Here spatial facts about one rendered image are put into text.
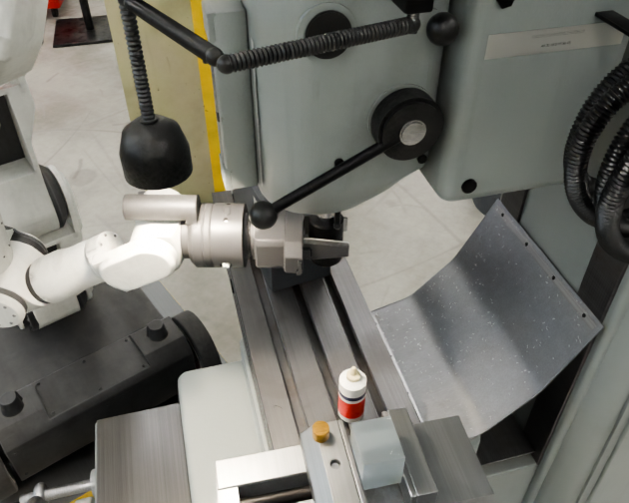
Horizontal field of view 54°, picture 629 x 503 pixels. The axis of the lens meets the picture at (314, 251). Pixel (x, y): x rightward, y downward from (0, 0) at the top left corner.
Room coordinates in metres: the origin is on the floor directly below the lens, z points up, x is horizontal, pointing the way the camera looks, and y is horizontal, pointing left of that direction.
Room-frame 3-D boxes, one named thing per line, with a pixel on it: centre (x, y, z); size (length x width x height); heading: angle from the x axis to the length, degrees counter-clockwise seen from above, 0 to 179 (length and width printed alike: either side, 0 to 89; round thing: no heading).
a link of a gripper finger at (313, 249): (0.62, -0.01, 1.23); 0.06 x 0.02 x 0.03; 90
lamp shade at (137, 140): (0.56, 0.17, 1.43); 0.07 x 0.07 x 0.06
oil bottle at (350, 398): (0.56, -0.06, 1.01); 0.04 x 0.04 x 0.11
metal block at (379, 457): (0.42, -0.08, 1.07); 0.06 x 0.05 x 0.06; 12
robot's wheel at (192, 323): (1.08, 0.31, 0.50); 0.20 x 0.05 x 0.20; 37
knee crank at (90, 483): (0.66, 0.53, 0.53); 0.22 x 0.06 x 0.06; 105
